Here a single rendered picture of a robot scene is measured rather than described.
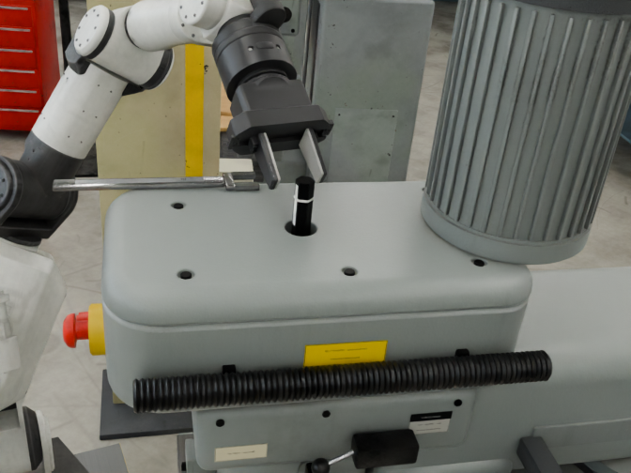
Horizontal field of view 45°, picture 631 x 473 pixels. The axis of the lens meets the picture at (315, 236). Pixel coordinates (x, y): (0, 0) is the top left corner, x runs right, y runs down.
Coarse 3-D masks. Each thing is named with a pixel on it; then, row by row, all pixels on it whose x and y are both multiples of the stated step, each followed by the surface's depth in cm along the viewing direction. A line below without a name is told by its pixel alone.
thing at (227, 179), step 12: (60, 180) 90; (72, 180) 90; (84, 180) 90; (96, 180) 91; (108, 180) 91; (120, 180) 91; (132, 180) 91; (144, 180) 92; (156, 180) 92; (168, 180) 92; (180, 180) 92; (192, 180) 93; (204, 180) 93; (216, 180) 93; (228, 180) 94
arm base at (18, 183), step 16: (0, 160) 112; (0, 176) 112; (16, 176) 111; (0, 192) 112; (16, 192) 111; (0, 208) 112; (0, 224) 114; (16, 224) 118; (32, 224) 121; (48, 224) 125
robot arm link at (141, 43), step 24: (144, 0) 108; (168, 0) 102; (120, 24) 108; (144, 24) 105; (168, 24) 101; (120, 48) 109; (144, 48) 109; (168, 48) 108; (120, 72) 113; (144, 72) 113
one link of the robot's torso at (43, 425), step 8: (40, 416) 169; (40, 424) 167; (48, 424) 169; (40, 432) 166; (48, 432) 168; (40, 440) 167; (48, 440) 168; (48, 448) 167; (48, 456) 168; (40, 464) 174; (48, 464) 170; (32, 472) 172; (40, 472) 172; (48, 472) 171
